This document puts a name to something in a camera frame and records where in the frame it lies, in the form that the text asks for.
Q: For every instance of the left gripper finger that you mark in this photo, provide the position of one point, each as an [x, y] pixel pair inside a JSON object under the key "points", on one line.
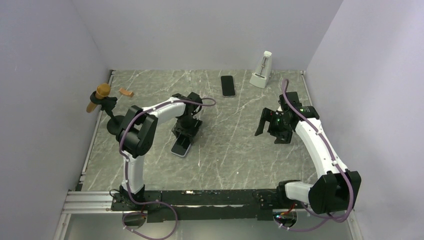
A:
{"points": [[179, 135], [192, 133]]}

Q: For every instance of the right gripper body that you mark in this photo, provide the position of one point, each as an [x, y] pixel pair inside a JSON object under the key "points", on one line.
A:
{"points": [[277, 123]]}

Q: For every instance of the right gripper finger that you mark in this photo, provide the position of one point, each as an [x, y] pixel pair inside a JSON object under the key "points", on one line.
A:
{"points": [[266, 116], [283, 137]]}

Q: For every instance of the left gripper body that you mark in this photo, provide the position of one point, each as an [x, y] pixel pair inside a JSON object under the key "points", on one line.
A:
{"points": [[186, 124]]}

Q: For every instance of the lilac phone case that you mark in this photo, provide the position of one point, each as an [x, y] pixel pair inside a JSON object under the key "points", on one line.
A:
{"points": [[181, 146]]}

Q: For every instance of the black phone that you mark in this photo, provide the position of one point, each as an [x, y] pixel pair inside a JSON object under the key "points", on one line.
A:
{"points": [[228, 86]]}

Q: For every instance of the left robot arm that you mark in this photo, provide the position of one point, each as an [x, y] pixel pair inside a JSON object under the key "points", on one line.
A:
{"points": [[136, 134]]}

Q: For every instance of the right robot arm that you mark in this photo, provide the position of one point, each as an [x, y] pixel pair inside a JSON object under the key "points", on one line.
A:
{"points": [[337, 187]]}

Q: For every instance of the white metronome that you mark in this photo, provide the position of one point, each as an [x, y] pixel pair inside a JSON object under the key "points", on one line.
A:
{"points": [[261, 75]]}

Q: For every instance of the small brown block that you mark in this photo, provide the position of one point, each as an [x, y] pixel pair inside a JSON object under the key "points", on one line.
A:
{"points": [[126, 92]]}

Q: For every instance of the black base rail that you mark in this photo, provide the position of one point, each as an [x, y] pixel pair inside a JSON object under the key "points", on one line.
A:
{"points": [[194, 205]]}

